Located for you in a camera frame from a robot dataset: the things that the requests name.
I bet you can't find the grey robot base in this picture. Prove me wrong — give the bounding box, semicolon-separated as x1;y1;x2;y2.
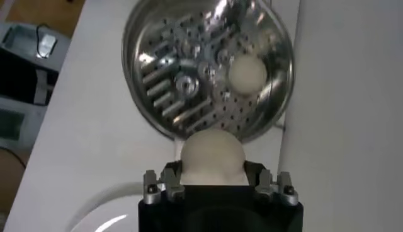
0;21;72;152

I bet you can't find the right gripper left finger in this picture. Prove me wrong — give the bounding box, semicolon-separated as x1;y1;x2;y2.
143;160;186;206

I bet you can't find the white round plate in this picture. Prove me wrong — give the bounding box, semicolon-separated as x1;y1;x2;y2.
64;181;142;232

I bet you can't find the white steamed baozi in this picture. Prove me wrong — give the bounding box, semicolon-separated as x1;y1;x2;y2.
179;127;249;187
228;54;268;96

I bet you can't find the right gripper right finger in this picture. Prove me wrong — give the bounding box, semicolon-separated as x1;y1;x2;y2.
244;160;299;206

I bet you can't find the stainless steel steamer basket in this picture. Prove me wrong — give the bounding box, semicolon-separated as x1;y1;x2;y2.
121;0;296;142

